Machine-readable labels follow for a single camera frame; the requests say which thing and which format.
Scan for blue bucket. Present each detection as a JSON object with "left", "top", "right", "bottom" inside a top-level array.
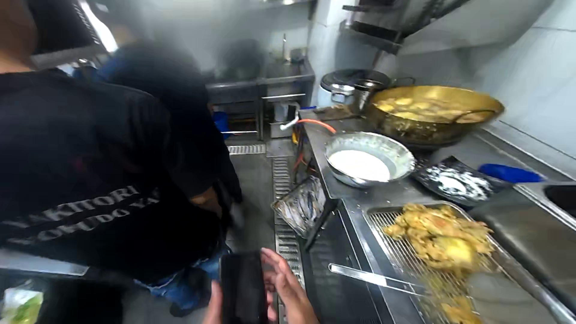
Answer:
[{"left": 212, "top": 111, "right": 230, "bottom": 140}]

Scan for long floor drain grate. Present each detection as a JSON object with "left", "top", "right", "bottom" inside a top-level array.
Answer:
[{"left": 272, "top": 157, "right": 307, "bottom": 324}]

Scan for metal tray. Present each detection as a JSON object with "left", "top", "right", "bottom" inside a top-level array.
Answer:
[{"left": 363, "top": 201, "right": 518, "bottom": 324}]

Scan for orange hose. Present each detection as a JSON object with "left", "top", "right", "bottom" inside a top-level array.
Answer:
[{"left": 297, "top": 118, "right": 337, "bottom": 134}]

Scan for stainless steel container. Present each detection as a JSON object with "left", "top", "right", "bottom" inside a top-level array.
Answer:
[{"left": 354, "top": 79, "right": 383, "bottom": 114}]

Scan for plastic bag with green vegetables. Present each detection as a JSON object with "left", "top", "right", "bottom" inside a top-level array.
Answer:
[{"left": 1, "top": 280, "right": 44, "bottom": 324}]

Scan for steel kitchen counter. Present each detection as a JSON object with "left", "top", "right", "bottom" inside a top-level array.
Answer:
[{"left": 292, "top": 106, "right": 576, "bottom": 324}]

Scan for steel table with shelves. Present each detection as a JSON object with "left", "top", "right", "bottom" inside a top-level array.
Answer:
[{"left": 205, "top": 58, "right": 316, "bottom": 141}]

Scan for black smartphone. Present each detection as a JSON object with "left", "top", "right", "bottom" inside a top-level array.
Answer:
[{"left": 219, "top": 251, "right": 269, "bottom": 324}]

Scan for white pipe handle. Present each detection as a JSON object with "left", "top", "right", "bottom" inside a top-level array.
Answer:
[{"left": 279, "top": 112, "right": 300, "bottom": 131}]

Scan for metal bowl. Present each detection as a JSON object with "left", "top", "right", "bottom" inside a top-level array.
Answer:
[{"left": 324, "top": 131, "right": 416, "bottom": 188}]

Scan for black tray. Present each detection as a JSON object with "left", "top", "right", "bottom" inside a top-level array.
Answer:
[{"left": 412, "top": 156, "right": 513, "bottom": 207}]

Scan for large pot with lid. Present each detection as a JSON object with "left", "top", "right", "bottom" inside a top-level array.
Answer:
[{"left": 318, "top": 69, "right": 392, "bottom": 110}]

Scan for large brass wok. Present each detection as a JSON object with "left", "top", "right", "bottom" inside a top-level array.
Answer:
[{"left": 365, "top": 85, "right": 506, "bottom": 149}]

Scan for person's left hand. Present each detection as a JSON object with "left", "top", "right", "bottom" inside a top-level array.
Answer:
[{"left": 202, "top": 280, "right": 223, "bottom": 324}]

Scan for steel work surface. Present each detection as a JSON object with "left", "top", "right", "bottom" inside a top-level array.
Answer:
[{"left": 0, "top": 248, "right": 90, "bottom": 277}]

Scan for dark wall shelf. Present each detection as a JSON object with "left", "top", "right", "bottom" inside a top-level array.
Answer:
[{"left": 340, "top": 0, "right": 471, "bottom": 56}]

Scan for food frying in oil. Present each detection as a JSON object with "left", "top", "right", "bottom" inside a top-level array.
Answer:
[{"left": 374, "top": 92, "right": 496, "bottom": 124}]

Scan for wire rack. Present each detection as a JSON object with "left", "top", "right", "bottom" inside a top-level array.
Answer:
[{"left": 367, "top": 203, "right": 500, "bottom": 324}]

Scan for clear tray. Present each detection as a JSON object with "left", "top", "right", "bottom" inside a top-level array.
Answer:
[{"left": 271, "top": 175, "right": 327, "bottom": 239}]

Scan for blue plastic object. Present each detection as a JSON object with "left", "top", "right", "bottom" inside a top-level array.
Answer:
[{"left": 478, "top": 163, "right": 543, "bottom": 183}]

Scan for person's right hand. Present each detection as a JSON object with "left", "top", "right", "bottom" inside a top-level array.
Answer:
[{"left": 261, "top": 247, "right": 320, "bottom": 324}]

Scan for white batter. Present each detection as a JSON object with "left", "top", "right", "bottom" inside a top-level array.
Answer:
[{"left": 329, "top": 150, "right": 391, "bottom": 182}]

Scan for short floor drain grate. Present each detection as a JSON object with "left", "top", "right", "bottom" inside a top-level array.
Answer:
[{"left": 228, "top": 144, "right": 267, "bottom": 156}]

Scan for pile of fish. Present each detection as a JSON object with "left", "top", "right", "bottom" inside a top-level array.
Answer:
[{"left": 278, "top": 178, "right": 324, "bottom": 231}]

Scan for steel sink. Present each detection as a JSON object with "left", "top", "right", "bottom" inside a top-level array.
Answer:
[{"left": 468, "top": 182, "right": 576, "bottom": 322}]

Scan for white plastic container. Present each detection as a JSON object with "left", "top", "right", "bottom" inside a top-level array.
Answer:
[{"left": 270, "top": 101, "right": 300, "bottom": 139}]

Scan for white flour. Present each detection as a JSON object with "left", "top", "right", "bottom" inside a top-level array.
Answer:
[{"left": 425, "top": 163, "right": 493, "bottom": 201}]

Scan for metal tongs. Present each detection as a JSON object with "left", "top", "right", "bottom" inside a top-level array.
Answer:
[{"left": 328, "top": 263, "right": 428, "bottom": 298}]

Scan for pile of fried food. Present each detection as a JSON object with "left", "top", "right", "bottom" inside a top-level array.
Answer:
[{"left": 382, "top": 203, "right": 496, "bottom": 324}]

